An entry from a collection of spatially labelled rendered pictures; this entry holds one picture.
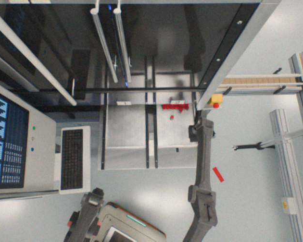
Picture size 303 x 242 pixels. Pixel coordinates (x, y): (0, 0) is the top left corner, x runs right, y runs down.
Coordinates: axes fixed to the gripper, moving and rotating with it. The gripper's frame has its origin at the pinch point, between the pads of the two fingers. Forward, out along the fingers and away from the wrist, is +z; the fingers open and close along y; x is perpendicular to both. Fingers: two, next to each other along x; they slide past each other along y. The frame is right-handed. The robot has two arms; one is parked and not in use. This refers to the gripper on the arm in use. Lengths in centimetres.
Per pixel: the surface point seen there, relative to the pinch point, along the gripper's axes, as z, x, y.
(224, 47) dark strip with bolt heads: -61, -3, 17
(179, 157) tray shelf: 13.4, 6.9, -8.6
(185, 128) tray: 11.0, 1.5, 10.6
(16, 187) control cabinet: -20, 88, -30
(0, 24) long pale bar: -82, 66, 6
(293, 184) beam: 50, -86, -22
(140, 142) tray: 11.8, 32.1, 1.2
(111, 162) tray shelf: 13, 51, -12
